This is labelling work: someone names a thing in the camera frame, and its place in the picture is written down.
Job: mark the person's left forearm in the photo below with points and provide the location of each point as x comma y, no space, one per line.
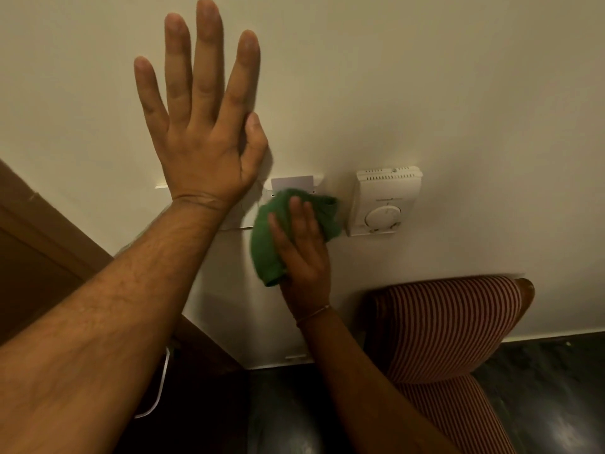
104,326

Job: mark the striped upholstered chair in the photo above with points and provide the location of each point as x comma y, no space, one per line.
444,326

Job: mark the brown wooden door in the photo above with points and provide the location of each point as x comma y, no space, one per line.
42,245

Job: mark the person's right fingers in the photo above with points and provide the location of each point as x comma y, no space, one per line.
297,224

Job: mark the person's left middle finger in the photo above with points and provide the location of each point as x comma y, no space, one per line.
208,56

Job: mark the person's left hand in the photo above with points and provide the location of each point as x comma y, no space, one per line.
203,155

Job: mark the person's right hand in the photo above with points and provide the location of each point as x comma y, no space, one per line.
305,269

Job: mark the person's left thumb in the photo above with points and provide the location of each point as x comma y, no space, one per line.
256,144

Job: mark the green cleaning cloth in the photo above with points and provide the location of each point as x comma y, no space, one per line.
264,245

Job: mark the white wall switch plate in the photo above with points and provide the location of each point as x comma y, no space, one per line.
246,210

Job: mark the white skirting board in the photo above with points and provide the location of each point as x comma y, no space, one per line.
543,336

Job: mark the white wall thermostat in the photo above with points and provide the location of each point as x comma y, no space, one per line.
385,203

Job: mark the white key card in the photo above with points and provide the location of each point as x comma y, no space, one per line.
293,182

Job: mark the person's left little finger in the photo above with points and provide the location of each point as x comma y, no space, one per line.
150,92

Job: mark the person's right forearm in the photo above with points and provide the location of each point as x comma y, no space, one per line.
364,387

